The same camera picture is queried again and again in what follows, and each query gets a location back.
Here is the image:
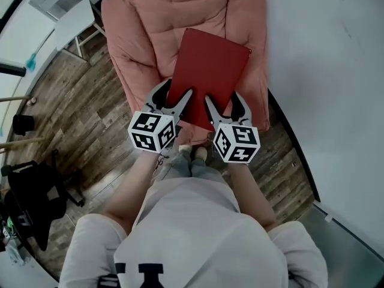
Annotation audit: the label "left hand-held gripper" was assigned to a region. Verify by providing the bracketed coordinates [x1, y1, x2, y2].
[127, 79, 194, 154]

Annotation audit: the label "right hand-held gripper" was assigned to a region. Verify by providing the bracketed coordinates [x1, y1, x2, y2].
[204, 90, 261, 164]

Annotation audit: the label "red book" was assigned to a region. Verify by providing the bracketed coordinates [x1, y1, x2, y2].
[165, 28, 253, 131]

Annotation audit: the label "pink armchair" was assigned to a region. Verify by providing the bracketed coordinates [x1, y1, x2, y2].
[100, 0, 271, 147]

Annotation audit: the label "person's left forearm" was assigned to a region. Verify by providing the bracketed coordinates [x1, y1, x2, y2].
[103, 151, 162, 236]

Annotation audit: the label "person's right forearm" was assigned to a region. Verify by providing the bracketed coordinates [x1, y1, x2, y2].
[226, 161, 277, 233]

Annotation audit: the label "person's right shoe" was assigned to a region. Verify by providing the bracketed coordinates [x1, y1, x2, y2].
[194, 146, 209, 162]

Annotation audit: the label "person's grey trousers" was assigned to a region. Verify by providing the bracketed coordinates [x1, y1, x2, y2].
[166, 151, 229, 183]

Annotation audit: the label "black baseboard strip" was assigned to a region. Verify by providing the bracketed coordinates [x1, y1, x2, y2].
[266, 88, 322, 204]

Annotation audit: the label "white side table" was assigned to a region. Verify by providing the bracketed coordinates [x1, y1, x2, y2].
[53, 0, 106, 60]

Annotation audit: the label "person's white shirt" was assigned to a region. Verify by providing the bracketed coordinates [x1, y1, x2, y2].
[58, 172, 329, 288]

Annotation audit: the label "teal duster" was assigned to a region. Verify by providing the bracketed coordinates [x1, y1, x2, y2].
[25, 52, 38, 72]

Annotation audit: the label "black bucket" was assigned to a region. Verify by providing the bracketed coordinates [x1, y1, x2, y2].
[12, 113, 35, 137]

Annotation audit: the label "wooden stick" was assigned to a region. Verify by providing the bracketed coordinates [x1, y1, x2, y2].
[0, 137, 46, 150]
[0, 95, 31, 104]

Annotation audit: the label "black office chair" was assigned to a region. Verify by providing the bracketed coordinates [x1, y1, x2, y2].
[0, 149, 85, 252]

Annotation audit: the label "black framed window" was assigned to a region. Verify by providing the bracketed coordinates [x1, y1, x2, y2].
[0, 0, 31, 78]

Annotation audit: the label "grey metal door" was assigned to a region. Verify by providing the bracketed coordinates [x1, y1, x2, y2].
[296, 205, 384, 288]

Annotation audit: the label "black chest device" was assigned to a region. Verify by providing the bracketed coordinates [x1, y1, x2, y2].
[98, 274, 121, 288]

